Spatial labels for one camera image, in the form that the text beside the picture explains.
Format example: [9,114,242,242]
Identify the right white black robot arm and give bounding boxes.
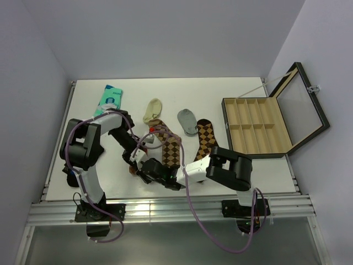
[130,147,258,215]

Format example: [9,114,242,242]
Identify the metal wall latch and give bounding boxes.
[307,86,320,94]

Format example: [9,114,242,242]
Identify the black compartment storage box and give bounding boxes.
[221,62,330,159]

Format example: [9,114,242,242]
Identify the brown tan argyle sock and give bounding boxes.
[148,119,181,168]

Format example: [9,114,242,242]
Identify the black blue sock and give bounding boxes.
[62,165,79,188]

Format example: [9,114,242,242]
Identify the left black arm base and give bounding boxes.
[73,192,126,243]

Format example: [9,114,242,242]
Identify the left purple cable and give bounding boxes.
[65,109,172,243]

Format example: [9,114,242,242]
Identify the dark brown argyle sock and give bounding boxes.
[194,119,218,161]

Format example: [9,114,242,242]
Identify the orange green argyle sock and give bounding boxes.
[129,166,137,176]

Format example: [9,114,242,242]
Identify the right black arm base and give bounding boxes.
[221,199,271,234]

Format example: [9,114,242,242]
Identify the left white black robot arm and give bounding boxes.
[60,108,152,220]

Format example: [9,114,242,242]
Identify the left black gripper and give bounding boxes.
[109,128,145,168]

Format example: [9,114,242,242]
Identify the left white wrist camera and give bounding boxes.
[143,132,155,144]

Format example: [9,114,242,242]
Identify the cream ankle sock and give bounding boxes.
[143,98,162,124]

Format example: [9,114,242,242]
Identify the teal patterned sock pair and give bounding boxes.
[93,84,123,116]

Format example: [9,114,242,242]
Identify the grey ankle sock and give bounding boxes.
[177,109,198,136]

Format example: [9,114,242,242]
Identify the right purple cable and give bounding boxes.
[132,129,268,254]

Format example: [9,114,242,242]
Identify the purple cable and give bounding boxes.
[65,109,172,243]
[132,129,268,254]

